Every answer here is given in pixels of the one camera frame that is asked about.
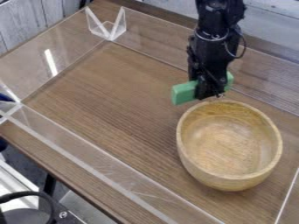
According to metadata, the green rectangular block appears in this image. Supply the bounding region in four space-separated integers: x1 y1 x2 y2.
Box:
171 72 234 105

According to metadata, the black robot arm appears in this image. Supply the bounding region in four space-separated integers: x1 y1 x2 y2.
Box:
187 0 247 100

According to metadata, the black cable loop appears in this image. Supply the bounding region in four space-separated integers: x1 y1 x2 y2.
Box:
0 190 56 224

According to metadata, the brown wooden bowl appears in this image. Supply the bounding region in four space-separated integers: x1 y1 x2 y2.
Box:
177 100 283 192

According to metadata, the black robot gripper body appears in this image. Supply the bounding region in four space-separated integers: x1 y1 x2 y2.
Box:
186 27 243 88

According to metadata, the clear acrylic barrier wall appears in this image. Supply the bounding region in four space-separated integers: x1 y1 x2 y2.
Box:
0 83 225 224

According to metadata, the grey metal base plate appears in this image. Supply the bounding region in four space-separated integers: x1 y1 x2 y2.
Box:
0 193 87 224

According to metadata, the clear acrylic corner bracket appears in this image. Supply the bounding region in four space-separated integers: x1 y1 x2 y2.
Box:
84 7 127 41

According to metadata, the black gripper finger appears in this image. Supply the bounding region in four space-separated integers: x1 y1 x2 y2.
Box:
189 56 202 81
195 74 225 100

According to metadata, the black table leg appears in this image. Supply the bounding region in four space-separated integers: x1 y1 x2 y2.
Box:
43 174 56 196

